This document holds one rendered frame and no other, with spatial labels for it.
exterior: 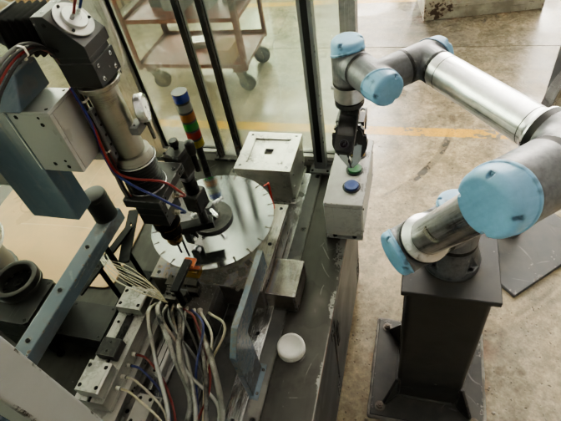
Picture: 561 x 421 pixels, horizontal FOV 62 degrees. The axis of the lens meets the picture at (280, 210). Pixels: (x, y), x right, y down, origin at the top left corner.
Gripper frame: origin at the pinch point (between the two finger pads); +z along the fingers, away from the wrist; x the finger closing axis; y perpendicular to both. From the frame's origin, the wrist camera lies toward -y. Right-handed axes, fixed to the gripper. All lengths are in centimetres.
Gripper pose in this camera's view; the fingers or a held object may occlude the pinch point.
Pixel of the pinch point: (351, 165)
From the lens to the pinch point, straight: 126.5
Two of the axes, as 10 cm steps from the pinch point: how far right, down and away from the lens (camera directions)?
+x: -9.6, -0.9, 2.7
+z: 1.4, 6.7, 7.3
